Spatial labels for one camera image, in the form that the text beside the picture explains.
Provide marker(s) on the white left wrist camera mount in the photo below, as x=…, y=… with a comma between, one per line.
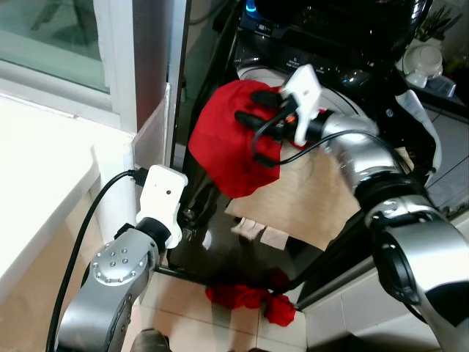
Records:
x=161, y=191

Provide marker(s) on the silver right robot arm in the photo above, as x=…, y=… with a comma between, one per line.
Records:
x=410, y=257

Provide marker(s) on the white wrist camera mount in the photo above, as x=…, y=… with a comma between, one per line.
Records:
x=304, y=88
x=161, y=191

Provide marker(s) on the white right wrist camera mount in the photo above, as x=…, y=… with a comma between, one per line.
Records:
x=304, y=88

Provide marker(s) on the crumpled red cloth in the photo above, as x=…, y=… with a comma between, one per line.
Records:
x=242, y=295

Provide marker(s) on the white window frame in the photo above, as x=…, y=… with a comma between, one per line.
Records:
x=121, y=59

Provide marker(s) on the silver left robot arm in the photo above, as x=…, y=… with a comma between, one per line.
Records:
x=117, y=264

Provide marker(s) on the white round bowl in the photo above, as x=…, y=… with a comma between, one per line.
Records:
x=423, y=62

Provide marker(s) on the black top-load washing machine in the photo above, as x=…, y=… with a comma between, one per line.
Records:
x=352, y=44

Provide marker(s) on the dark kitchen utensil bundle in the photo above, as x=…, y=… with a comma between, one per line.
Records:
x=440, y=22

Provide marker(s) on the red cloth garment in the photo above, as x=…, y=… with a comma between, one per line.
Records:
x=220, y=147

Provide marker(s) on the grey drawer cabinet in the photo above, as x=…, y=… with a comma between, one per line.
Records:
x=454, y=161

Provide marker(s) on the beige towel with white tags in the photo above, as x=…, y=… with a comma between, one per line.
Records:
x=315, y=198

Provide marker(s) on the translucent plastic panel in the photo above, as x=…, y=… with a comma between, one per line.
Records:
x=154, y=128

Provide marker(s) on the dark robot left foot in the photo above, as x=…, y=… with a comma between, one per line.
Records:
x=150, y=342

